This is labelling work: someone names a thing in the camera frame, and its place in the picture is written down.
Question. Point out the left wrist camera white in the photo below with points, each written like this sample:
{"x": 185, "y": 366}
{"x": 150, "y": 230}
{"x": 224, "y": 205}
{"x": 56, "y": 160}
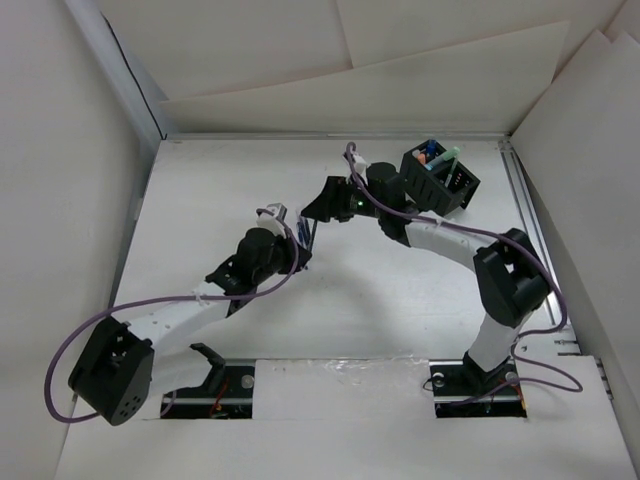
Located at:
{"x": 272, "y": 218}

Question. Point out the green grey pen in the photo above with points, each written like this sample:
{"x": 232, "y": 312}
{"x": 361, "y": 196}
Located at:
{"x": 451, "y": 172}

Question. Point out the light blue cap marker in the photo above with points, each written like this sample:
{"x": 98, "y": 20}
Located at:
{"x": 434, "y": 163}

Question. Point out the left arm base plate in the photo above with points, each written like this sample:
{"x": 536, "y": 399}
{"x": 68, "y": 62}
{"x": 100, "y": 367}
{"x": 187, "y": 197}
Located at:
{"x": 232, "y": 400}

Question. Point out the blue cap clear marker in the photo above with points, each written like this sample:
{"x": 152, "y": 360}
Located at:
{"x": 431, "y": 148}

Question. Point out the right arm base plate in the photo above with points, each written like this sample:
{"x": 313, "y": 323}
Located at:
{"x": 460, "y": 391}

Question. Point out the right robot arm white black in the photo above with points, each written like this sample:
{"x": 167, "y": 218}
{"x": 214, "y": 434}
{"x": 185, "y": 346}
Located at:
{"x": 510, "y": 284}

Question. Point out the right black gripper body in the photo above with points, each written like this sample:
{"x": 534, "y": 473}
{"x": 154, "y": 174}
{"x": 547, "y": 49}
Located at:
{"x": 351, "y": 201}

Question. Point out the black two-compartment pen holder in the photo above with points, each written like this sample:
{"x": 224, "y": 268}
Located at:
{"x": 426, "y": 187}

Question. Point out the dark blue pen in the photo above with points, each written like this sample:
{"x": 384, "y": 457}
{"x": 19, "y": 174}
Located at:
{"x": 304, "y": 231}

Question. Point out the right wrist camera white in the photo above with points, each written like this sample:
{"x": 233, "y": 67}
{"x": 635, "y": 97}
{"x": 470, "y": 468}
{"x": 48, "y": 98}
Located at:
{"x": 356, "y": 162}

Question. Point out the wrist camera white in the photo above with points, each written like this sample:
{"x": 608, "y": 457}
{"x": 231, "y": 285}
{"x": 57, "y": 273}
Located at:
{"x": 272, "y": 218}
{"x": 356, "y": 162}

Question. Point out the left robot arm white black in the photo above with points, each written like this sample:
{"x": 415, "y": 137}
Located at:
{"x": 122, "y": 364}

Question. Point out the green cap clear marker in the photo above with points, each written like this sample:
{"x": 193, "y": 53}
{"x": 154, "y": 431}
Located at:
{"x": 447, "y": 155}

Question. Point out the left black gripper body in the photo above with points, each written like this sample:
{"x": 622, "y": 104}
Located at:
{"x": 282, "y": 260}

